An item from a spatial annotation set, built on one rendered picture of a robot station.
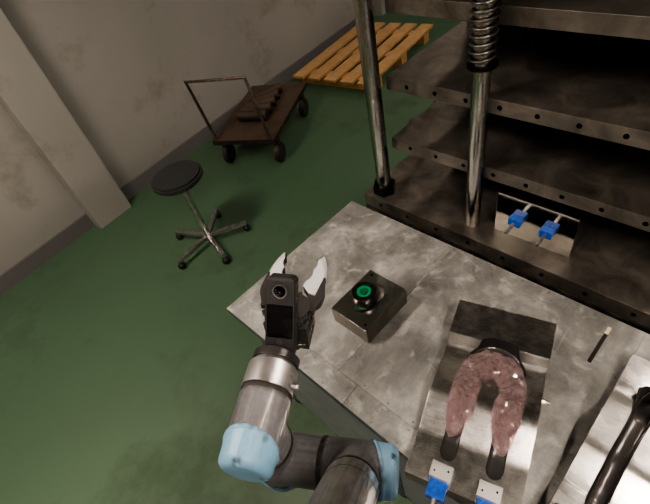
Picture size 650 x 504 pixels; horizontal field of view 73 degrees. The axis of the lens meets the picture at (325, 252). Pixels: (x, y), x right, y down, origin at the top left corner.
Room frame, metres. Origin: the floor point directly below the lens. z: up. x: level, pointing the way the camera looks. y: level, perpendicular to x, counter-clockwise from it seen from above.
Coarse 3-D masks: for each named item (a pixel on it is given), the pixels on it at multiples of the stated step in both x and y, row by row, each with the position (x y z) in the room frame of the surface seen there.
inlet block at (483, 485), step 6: (480, 480) 0.29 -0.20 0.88; (480, 486) 0.28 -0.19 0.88; (486, 486) 0.27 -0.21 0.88; (492, 486) 0.27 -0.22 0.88; (498, 486) 0.27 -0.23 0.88; (480, 492) 0.26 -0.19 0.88; (486, 492) 0.26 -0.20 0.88; (492, 492) 0.26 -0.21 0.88; (498, 492) 0.25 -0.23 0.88; (480, 498) 0.26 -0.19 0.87; (486, 498) 0.25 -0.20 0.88; (492, 498) 0.25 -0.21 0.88; (498, 498) 0.24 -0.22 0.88
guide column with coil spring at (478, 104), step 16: (480, 0) 1.15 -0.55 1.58; (480, 16) 1.15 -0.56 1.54; (480, 32) 1.15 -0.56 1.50; (480, 48) 1.15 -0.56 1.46; (480, 64) 1.14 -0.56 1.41; (480, 80) 1.14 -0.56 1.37; (480, 96) 1.14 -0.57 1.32; (480, 112) 1.14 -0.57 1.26; (480, 128) 1.14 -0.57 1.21; (480, 144) 1.14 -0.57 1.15; (480, 160) 1.14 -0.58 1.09; (480, 176) 1.14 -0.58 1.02; (480, 192) 1.14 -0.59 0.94; (480, 208) 1.15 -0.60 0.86
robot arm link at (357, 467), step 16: (320, 448) 0.25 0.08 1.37; (336, 448) 0.25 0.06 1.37; (352, 448) 0.24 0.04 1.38; (368, 448) 0.24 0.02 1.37; (384, 448) 0.23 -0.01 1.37; (320, 464) 0.23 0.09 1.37; (336, 464) 0.21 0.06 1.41; (352, 464) 0.21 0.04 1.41; (368, 464) 0.21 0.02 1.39; (384, 464) 0.21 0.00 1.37; (320, 480) 0.20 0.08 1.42; (336, 480) 0.18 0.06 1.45; (352, 480) 0.18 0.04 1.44; (368, 480) 0.18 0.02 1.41; (384, 480) 0.19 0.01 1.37; (320, 496) 0.16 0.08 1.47; (336, 496) 0.16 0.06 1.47; (352, 496) 0.16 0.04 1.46; (368, 496) 0.16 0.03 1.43; (384, 496) 0.18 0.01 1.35
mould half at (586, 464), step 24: (624, 384) 0.38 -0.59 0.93; (648, 384) 0.40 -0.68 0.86; (624, 408) 0.34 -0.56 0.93; (600, 432) 0.31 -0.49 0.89; (648, 432) 0.28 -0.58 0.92; (576, 456) 0.28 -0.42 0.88; (600, 456) 0.27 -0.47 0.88; (648, 456) 0.24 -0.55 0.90; (576, 480) 0.24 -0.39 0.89; (624, 480) 0.21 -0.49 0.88; (648, 480) 0.20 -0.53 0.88
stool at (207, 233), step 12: (168, 168) 2.51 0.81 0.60; (180, 168) 2.47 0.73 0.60; (192, 168) 2.43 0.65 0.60; (156, 180) 2.41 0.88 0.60; (168, 180) 2.37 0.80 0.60; (180, 180) 2.33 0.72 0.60; (192, 180) 2.31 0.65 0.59; (156, 192) 2.31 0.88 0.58; (168, 192) 2.26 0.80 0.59; (180, 192) 2.26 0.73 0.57; (192, 204) 2.40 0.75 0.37; (216, 216) 2.61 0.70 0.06; (204, 228) 2.40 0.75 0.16; (228, 228) 2.42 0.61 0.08; (204, 240) 2.37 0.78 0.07; (192, 252) 2.29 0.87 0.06; (180, 264) 2.22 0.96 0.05
